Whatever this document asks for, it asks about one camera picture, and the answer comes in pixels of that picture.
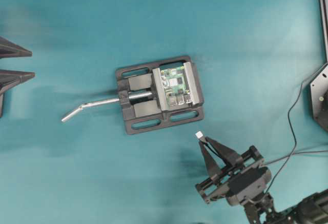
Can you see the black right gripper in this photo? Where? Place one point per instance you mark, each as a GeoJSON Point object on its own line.
{"type": "Point", "coordinates": [242, 180]}

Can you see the black USB cable plug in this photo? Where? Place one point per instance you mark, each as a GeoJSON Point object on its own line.
{"type": "Point", "coordinates": [202, 138]}

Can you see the silver vise crank handle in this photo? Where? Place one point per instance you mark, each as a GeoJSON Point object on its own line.
{"type": "Point", "coordinates": [83, 106]}

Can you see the black bench vise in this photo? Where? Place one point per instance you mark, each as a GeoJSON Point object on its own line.
{"type": "Point", "coordinates": [142, 96]}

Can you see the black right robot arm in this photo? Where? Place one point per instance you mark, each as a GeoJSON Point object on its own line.
{"type": "Point", "coordinates": [312, 209]}

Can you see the black frame rail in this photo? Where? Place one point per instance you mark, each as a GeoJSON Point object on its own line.
{"type": "Point", "coordinates": [323, 13]}

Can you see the green PCB board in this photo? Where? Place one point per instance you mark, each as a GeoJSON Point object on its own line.
{"type": "Point", "coordinates": [176, 87]}

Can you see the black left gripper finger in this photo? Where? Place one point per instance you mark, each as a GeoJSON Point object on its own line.
{"type": "Point", "coordinates": [9, 49]}
{"type": "Point", "coordinates": [10, 79]}

